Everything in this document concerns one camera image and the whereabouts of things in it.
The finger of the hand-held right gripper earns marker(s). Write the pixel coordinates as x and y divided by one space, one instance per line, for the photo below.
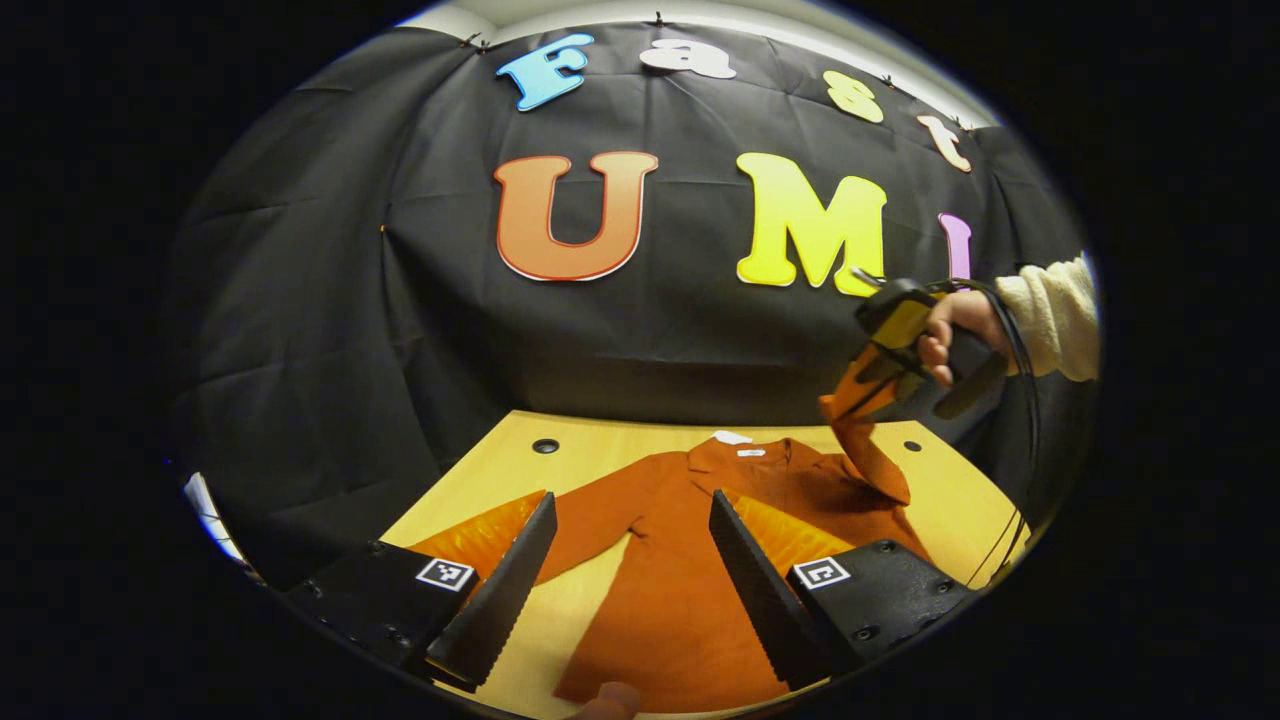
860 385

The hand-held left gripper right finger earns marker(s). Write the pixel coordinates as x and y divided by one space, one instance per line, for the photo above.
765 600

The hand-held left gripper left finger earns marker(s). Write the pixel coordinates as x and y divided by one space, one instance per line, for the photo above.
500 600

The orange button-up jacket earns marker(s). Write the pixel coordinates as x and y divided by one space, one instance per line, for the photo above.
670 600

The white paper hang tag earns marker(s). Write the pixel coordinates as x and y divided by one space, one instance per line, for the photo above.
732 437

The black backdrop cloth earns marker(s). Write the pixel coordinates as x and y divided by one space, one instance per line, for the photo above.
400 300

